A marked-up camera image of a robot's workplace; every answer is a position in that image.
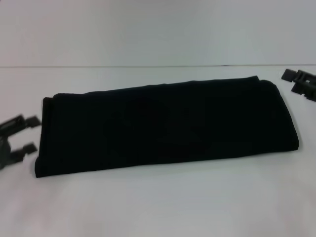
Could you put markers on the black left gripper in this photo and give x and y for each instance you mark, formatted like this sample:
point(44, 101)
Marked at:
point(5, 148)

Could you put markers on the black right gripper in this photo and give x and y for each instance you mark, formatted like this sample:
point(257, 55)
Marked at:
point(311, 86)

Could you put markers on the black shirt with FREE print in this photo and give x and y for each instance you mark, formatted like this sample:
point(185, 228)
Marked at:
point(160, 128)

